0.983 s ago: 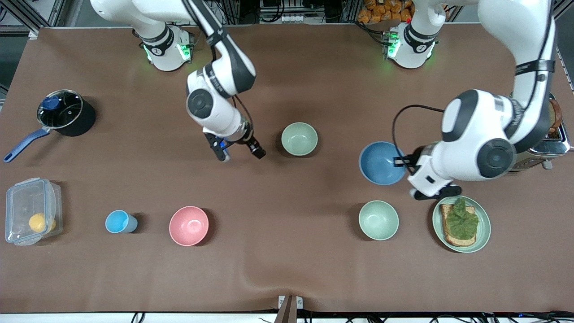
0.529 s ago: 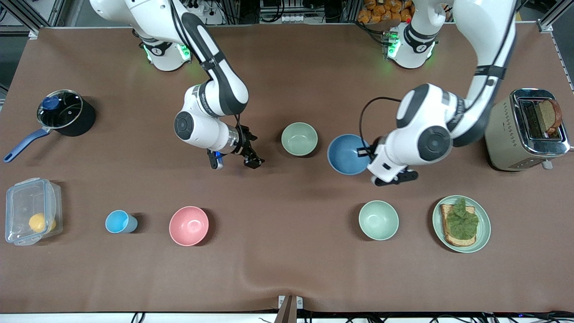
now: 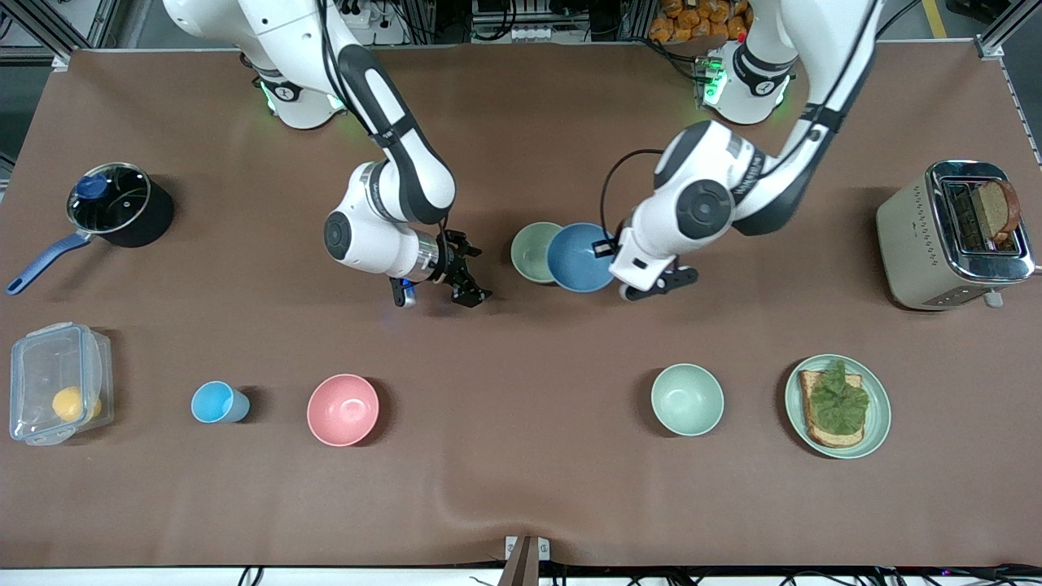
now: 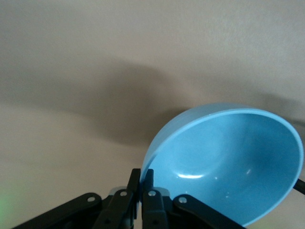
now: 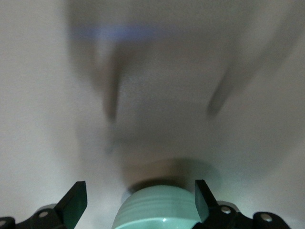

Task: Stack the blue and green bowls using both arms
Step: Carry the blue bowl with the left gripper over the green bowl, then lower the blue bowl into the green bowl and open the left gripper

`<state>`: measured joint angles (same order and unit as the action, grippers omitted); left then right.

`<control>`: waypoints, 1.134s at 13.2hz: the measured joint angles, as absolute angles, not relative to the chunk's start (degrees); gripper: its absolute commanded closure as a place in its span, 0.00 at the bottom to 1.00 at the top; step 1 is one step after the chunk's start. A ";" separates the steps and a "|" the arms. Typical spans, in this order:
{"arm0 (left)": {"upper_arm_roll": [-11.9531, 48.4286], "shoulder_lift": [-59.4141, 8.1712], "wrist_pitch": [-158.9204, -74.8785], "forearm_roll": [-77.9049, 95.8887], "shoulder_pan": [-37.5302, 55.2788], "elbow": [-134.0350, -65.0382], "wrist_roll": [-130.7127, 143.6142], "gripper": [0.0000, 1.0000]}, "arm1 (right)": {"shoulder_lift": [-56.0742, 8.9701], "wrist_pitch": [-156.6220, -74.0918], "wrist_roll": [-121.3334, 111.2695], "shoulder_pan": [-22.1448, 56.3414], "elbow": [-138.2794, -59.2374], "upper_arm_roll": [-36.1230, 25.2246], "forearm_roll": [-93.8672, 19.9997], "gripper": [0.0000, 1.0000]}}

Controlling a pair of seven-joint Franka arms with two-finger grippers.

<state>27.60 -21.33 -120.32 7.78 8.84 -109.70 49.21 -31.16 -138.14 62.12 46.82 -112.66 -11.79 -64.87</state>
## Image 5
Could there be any light green bowl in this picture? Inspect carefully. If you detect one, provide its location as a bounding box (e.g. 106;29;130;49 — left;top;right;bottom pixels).
111;185;203;229

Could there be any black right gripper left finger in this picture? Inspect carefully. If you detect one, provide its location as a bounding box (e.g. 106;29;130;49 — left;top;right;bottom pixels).
0;180;88;229

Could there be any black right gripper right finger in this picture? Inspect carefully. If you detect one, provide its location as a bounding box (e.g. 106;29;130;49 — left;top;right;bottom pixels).
194;179;289;229

